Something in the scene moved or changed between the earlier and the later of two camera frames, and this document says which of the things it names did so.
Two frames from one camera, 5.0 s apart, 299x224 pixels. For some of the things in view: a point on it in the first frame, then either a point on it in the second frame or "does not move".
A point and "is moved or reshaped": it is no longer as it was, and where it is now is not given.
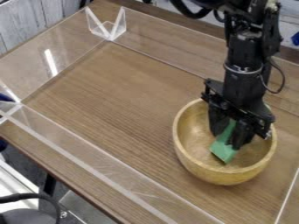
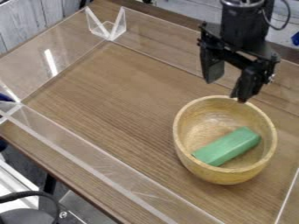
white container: (288, 27) does not move
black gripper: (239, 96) → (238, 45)
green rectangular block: (219, 149) is moved or reshaped
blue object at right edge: (294, 38) does not move
